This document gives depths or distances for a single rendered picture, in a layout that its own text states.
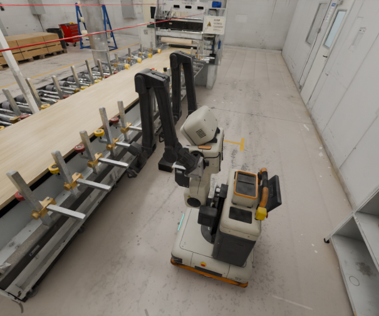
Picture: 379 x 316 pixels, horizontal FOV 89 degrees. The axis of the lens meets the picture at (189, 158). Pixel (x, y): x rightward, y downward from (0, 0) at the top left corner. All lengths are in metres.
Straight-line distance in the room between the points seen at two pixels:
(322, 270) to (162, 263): 1.47
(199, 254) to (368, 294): 1.37
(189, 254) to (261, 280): 0.71
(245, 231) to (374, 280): 1.39
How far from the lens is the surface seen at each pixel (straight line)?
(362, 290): 2.33
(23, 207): 1.72
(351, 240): 2.57
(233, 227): 1.30
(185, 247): 1.76
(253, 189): 1.37
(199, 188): 1.31
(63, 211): 1.43
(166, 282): 1.96
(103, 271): 2.09
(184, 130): 1.08
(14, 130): 2.31
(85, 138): 1.59
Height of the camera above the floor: 1.86
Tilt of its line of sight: 39 degrees down
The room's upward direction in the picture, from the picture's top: 4 degrees clockwise
